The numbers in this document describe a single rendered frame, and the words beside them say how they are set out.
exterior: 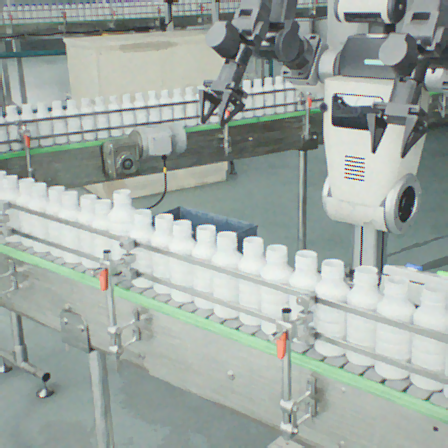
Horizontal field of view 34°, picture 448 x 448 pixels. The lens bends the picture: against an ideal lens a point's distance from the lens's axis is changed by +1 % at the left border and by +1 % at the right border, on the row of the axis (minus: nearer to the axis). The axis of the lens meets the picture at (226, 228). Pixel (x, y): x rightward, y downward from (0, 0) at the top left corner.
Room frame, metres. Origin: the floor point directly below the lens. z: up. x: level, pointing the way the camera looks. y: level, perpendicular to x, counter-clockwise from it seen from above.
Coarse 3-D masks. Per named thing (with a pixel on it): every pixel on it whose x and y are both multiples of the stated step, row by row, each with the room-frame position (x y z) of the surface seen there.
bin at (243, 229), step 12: (180, 216) 2.17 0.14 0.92; (192, 216) 2.14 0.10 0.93; (204, 216) 2.10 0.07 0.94; (216, 216) 2.07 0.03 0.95; (192, 228) 2.14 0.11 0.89; (216, 228) 2.07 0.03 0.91; (228, 228) 2.04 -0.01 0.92; (240, 228) 2.01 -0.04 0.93; (252, 228) 1.95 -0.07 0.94; (216, 240) 2.07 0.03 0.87; (240, 240) 1.92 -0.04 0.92; (240, 252) 1.92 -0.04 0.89
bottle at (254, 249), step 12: (252, 240) 1.27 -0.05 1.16; (252, 252) 1.24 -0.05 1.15; (240, 264) 1.25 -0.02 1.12; (252, 264) 1.24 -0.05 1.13; (264, 264) 1.24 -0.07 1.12; (240, 288) 1.24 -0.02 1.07; (252, 288) 1.23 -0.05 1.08; (240, 300) 1.25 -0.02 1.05; (252, 300) 1.23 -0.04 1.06; (240, 312) 1.25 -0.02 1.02; (252, 324) 1.23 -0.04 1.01
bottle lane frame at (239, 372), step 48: (0, 288) 1.74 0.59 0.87; (48, 288) 1.60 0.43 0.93; (96, 288) 1.48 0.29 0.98; (96, 336) 1.49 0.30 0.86; (144, 336) 1.38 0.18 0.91; (192, 336) 1.29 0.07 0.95; (240, 336) 1.21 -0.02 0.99; (192, 384) 1.29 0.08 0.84; (240, 384) 1.21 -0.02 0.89; (336, 384) 1.07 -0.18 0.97; (384, 384) 1.04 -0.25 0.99; (336, 432) 1.07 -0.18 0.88; (384, 432) 1.01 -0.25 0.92; (432, 432) 0.96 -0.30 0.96
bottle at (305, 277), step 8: (296, 256) 1.19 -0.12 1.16; (304, 256) 1.20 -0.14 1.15; (312, 256) 1.19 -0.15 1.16; (296, 264) 1.18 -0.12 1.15; (304, 264) 1.16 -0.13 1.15; (312, 264) 1.17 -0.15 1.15; (296, 272) 1.17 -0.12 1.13; (304, 272) 1.16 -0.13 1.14; (312, 272) 1.16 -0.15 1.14; (296, 280) 1.16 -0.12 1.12; (304, 280) 1.16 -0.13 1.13; (312, 280) 1.16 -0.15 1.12; (296, 288) 1.16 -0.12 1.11; (304, 288) 1.15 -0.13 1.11; (312, 288) 1.15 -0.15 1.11; (296, 304) 1.16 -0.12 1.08; (296, 312) 1.16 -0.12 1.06; (312, 328) 1.15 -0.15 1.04; (304, 344) 1.15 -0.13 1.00; (312, 344) 1.16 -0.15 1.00
